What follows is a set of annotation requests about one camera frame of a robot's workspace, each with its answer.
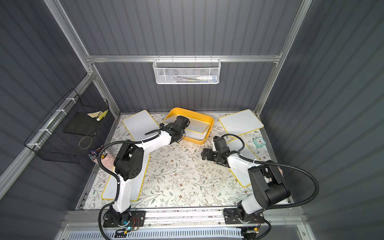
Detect whiteboard yellow frame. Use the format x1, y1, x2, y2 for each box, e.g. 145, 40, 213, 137
185, 130, 208, 141

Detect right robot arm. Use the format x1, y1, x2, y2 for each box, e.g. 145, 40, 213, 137
201, 149, 291, 223

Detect right whiteboard under arm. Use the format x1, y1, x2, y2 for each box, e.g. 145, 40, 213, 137
224, 146, 260, 187

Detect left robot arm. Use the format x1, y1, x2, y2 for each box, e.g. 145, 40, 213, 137
113, 122, 190, 214

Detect yellow plastic storage box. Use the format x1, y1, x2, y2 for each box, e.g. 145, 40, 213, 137
163, 108, 214, 145

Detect small mint green clock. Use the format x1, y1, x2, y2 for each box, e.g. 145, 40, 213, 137
253, 137, 267, 148

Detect markers in white basket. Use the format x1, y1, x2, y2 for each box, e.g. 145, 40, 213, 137
166, 75, 219, 84

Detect pink pen cup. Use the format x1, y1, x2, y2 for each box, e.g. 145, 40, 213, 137
88, 146, 115, 170

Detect yellow sticky note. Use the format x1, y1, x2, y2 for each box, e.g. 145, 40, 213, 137
87, 111, 102, 118

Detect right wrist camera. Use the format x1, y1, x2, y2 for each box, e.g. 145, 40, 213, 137
213, 136, 230, 154

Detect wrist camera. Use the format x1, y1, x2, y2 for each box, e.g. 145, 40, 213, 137
213, 136, 230, 154
174, 116, 190, 130

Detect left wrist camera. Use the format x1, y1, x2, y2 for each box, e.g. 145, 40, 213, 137
174, 116, 190, 130

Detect white wire mesh basket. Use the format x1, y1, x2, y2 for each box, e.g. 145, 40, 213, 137
153, 58, 222, 85

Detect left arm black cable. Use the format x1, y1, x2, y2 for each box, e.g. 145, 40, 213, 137
97, 128, 161, 240

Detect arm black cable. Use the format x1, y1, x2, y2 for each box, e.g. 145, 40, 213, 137
220, 133, 320, 210
97, 128, 161, 240

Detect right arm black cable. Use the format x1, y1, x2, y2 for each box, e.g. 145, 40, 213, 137
220, 133, 320, 210

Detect black wire basket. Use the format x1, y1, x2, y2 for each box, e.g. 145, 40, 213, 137
24, 89, 109, 164

